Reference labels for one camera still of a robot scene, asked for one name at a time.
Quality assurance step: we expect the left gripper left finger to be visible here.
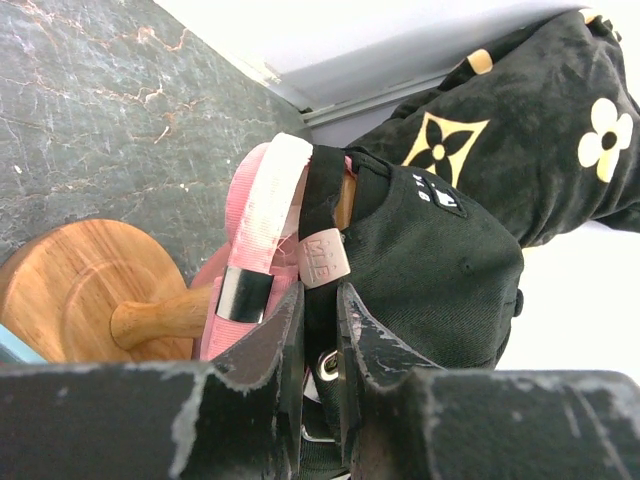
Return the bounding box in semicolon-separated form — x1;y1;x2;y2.
1;283;304;479

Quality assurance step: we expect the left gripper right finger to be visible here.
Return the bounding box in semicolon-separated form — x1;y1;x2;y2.
337;284;639;479

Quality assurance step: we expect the black cap white NY logo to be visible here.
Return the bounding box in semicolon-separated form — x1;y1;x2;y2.
297;144;525;480

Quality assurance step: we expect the pink cap with R logo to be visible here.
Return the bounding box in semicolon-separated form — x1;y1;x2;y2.
190;132;356;362

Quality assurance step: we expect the wooden hat stand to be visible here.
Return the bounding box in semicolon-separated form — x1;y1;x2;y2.
0;174;359;364

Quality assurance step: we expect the light blue plastic basket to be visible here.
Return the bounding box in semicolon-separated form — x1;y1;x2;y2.
0;325;46;364

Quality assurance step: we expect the black floral blanket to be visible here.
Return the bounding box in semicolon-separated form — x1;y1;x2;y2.
356;9;639;247

